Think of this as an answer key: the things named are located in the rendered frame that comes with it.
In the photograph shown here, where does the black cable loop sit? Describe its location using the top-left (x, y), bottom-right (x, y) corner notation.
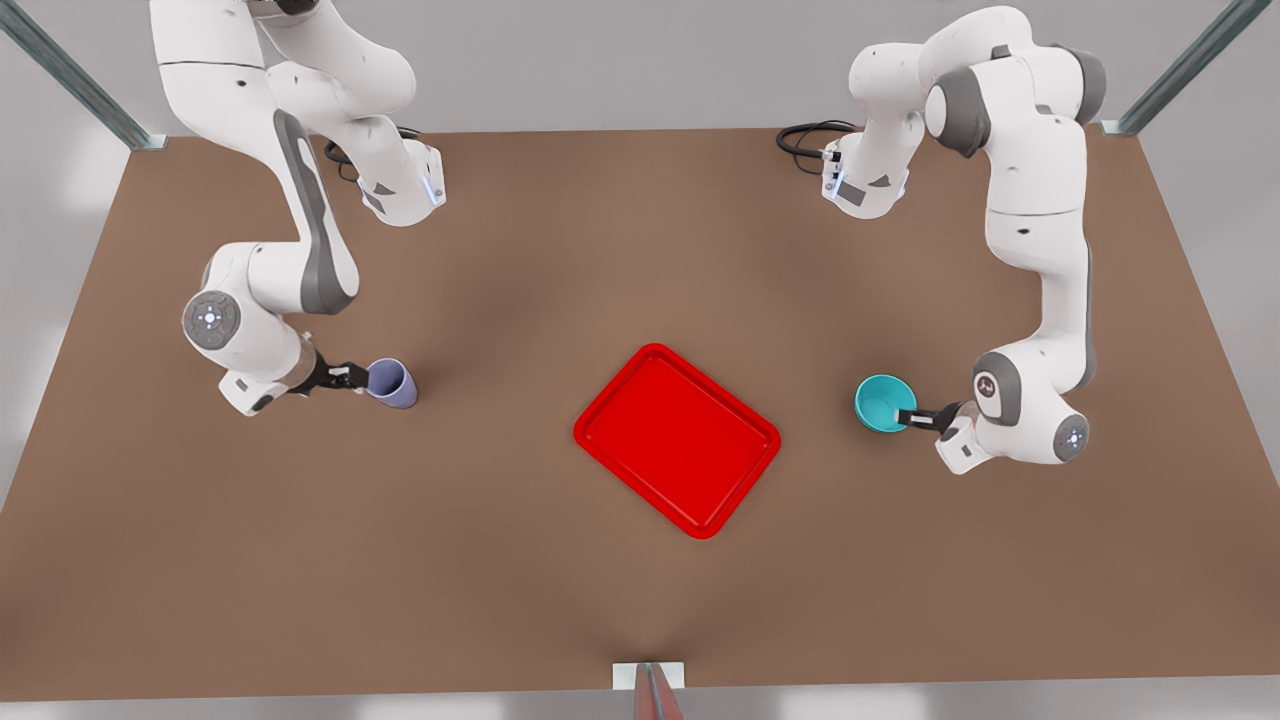
top-left (322, 126), bottom-right (422, 184)
top-left (776, 120), bottom-right (861, 174)

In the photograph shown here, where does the silver frame post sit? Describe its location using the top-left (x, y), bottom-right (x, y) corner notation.
top-left (0, 0), bottom-right (169, 152)
top-left (1100, 0), bottom-right (1273, 138)
top-left (612, 661), bottom-right (687, 720)

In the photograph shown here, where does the red tray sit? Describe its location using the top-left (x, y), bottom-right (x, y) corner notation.
top-left (573, 343), bottom-right (782, 540)

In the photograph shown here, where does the teal bowl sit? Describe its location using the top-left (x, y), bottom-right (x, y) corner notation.
top-left (854, 374), bottom-right (917, 434)

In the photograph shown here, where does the lavender cup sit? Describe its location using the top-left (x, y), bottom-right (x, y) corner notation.
top-left (365, 358), bottom-right (418, 410)

